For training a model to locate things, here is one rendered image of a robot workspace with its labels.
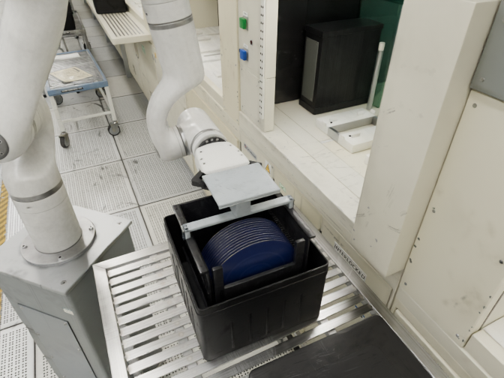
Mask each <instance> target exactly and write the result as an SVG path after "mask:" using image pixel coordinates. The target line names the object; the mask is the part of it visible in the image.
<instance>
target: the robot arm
mask: <svg viewBox="0 0 504 378"><path fill-rule="evenodd" d="M140 1H141V3H142V8H143V10H144V13H145V18H146V20H147V23H148V27H149V30H150V32H151V36H152V40H153V42H154V46H155V49H156V51H157V56H158V58H159V61H160V66H161V68H162V71H163V76H162V78H161V80H160V82H159V83H158V85H157V87H156V89H155V90H154V92H153V93H152V95H151V98H150V100H149V102H148V108H147V112H146V123H147V127H148V132H149V135H150V137H151V141H152V144H153V146H154V150H155V151H156V153H157V156H158V157H159V158H160V159H161V160H162V161H174V160H176V159H179V158H183V157H185V156H188V155H193V156H194V157H195V164H196V168H197V171H198V173H197V174H196V175H195V176H194V177H193V178H192V179H191V184H192V185H193V186H195V187H198V188H199V187H201V188H202V189H204V190H207V191H209V189H208V187H207V186H206V183H205V182H204V181H203V177H202V176H205V175H208V174H212V173H217V172H220V171H224V170H230V169H233V168H236V167H242V166H246V165H249V164H255V163H259V164H260V165H261V166H262V167H263V164H262V163H260V162H256V161H252V160H248V159H247V158H246V157H245V155H244V154H243V153H242V152H241V151H240V150H239V149H238V148H236V147H235V146H234V145H233V144H232V143H230V142H227V139H226V137H225V136H224V135H223V134H222V133H221V131H220V130H219V129H218V127H217V126H216V125H215V123H214V122H213V121H212V120H211V119H210V117H209V116H208V114H207V113H206V112H205V111H204V110H203V109H200V108H197V107H191V108H188V109H186V110H185V111H183V112H182V113H181V114H180V116H179V117H178V121H177V125H175V126H172V127H167V116H168V113H169V111H170V109H171V108H172V106H173V104H174V103H175V102H176V101H177V100H178V99H179V98H180V97H182V96H183V95H185V94H186V93H188V92H189V91H190V90H191V89H194V88H195V87H197V86H198V85H199V84H200V83H201V82H202V81H203V79H204V76H205V71H204V66H203V60H202V56H201V52H200V46H199V42H198V39H197V32H196V29H195V25H194V18H193V14H192V11H191V5H190V2H189V0H140ZM67 11H68V0H4V7H3V11H2V15H1V21H0V163H1V176H2V180H3V182H4V186H5V188H6V190H7V192H8V194H9V196H10V198H11V200H12V202H13V204H14V206H15V208H16V210H17V212H18V214H19V216H20V218H21V220H22V222H23V224H24V226H25V228H26V230H27V232H28V235H27V236H26V237H25V238H24V239H23V241H22V244H21V247H20V251H21V254H22V257H23V258H24V260H25V261H26V262H28V263H30V264H32V265H33V266H43V267H47V266H57V265H61V264H63V263H67V262H69V261H71V260H73V259H75V258H77V257H78V256H80V255H81V254H83V253H84V252H85V251H87V250H88V249H89V247H90V246H91V245H92V243H93V241H94V240H95V236H96V230H95V226H94V224H93V223H92V222H91V221H90V220H89V219H88V218H86V217H82V216H77V215H76V214H75V211H74V208H73V206H72V204H71V201H70V198H69V196H68V192H67V190H66V188H65V184H64V182H63V180H62V177H61V174H60V172H59V169H58V167H57V163H56V145H55V133H54V126H53V117H52V114H51V112H50V108H49V106H48V104H47V102H46V100H45V98H44V96H43V95H42V93H43V90H44V87H45V85H46V82H47V79H48V76H49V75H50V71H51V68H52V66H53V62H54V60H55V57H56V53H57V51H58V48H59V44H60V41H61V39H62V34H63V31H64V27H65V21H66V17H67Z"/></svg>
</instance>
